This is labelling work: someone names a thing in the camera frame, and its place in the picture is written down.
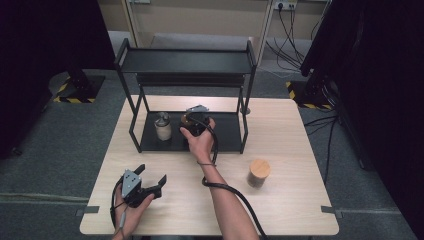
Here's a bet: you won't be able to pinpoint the light-filled jar with wooden lid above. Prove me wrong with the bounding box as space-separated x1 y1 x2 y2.
246 158 272 189

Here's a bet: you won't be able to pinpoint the person's left hand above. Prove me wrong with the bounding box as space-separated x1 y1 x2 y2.
113 194 156 240

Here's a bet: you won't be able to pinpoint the grey tape piece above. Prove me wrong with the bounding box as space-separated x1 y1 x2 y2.
74 205 100 218
320 205 344 219

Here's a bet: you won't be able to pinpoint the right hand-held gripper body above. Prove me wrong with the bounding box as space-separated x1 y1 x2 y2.
181 104 212 136

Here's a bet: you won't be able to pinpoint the black cables on floor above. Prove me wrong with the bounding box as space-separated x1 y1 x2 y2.
303 114 340 186

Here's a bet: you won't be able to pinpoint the black cables at wall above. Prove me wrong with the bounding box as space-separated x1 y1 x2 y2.
265 2 331 73

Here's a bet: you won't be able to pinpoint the black stand base hazard stripes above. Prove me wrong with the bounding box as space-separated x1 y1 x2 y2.
53 68 106 104
285 78 335 111

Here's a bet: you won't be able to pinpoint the glass jar with silver lid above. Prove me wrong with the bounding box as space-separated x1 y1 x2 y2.
153 111 173 142

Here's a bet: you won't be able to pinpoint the person's right hand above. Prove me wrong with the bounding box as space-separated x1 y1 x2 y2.
179 119 217 165

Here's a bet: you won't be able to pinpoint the black curtain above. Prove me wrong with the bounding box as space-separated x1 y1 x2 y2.
299 0 424 240
0 0 116 160

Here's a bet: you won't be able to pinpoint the white wall socket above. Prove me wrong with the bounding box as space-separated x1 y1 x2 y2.
273 0 298 10

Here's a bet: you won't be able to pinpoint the black metal two-tier shelf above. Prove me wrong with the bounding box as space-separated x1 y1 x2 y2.
114 37 258 155

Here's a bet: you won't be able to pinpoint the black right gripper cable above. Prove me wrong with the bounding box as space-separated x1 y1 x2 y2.
186 114 269 240

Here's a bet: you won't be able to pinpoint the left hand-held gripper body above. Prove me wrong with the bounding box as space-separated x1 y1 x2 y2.
121 168 163 209

